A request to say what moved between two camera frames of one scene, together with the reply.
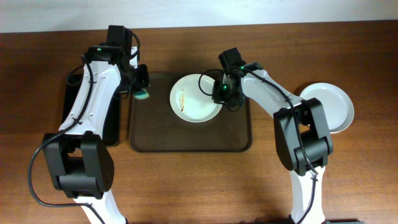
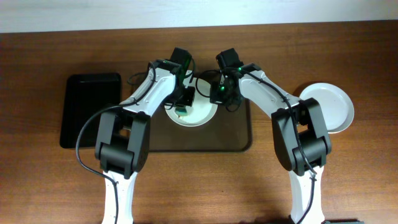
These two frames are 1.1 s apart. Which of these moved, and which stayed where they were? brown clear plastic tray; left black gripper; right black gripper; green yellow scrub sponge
Moved: green yellow scrub sponge; left black gripper
Stayed: right black gripper; brown clear plastic tray
